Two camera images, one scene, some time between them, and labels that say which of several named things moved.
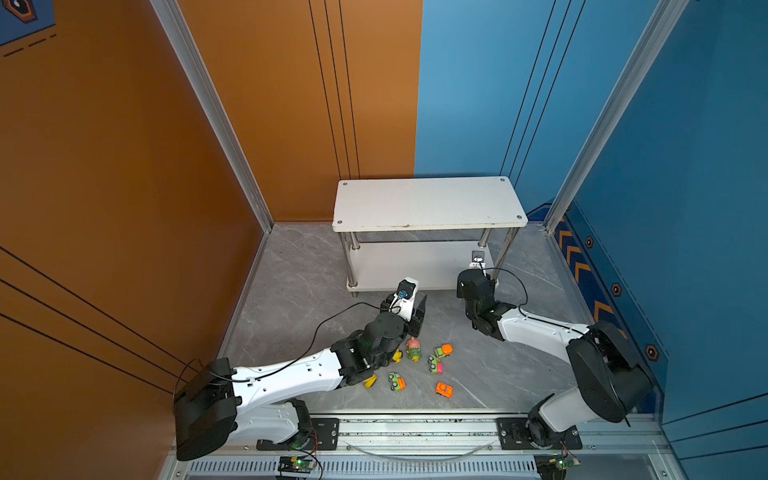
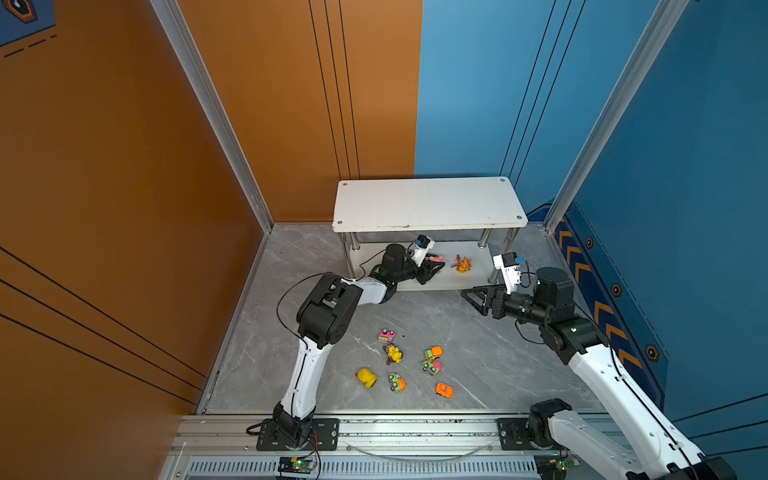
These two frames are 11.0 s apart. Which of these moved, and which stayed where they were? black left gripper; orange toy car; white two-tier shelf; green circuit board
Moved: black left gripper
Stayed: orange toy car; white two-tier shelf; green circuit board
